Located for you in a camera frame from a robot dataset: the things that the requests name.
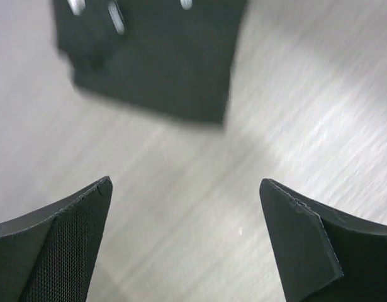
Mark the black long sleeve shirt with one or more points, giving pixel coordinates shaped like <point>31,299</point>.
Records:
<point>170,57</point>

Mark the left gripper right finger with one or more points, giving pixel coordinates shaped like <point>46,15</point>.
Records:
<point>323,254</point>

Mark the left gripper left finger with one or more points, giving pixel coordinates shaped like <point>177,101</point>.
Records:
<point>50,254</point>

